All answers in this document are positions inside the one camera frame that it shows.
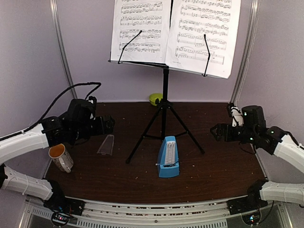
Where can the blue metronome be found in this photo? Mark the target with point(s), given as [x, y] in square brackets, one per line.
[168, 159]

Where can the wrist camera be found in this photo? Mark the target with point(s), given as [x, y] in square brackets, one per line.
[91, 102]
[236, 115]

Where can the left aluminium corner post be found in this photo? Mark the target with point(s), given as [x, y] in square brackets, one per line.
[60, 41]

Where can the right aluminium corner post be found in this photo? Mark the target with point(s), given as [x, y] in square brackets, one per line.
[248, 46]

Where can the aluminium corner post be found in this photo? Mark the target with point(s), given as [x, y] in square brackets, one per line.
[60, 41]
[248, 46]

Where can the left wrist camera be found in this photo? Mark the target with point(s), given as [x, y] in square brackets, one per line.
[91, 102]

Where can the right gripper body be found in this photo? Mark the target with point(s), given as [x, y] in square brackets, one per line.
[231, 137]

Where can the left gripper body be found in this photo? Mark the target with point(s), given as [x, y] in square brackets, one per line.
[100, 129]

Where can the clear metronome front cover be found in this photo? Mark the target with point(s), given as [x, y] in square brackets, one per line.
[107, 146]

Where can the black music stand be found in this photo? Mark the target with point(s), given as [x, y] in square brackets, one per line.
[165, 105]

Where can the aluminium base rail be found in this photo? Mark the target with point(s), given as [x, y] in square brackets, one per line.
[205, 214]

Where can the sheet music page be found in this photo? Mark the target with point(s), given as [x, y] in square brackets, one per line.
[202, 36]
[140, 31]

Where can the green bowl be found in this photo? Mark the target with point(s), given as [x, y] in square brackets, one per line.
[155, 98]

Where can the white patterned mug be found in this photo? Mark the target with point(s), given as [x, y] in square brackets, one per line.
[61, 158]

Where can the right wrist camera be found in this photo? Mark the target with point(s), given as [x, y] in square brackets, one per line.
[236, 115]

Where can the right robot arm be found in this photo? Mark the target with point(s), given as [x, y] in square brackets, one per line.
[249, 126]

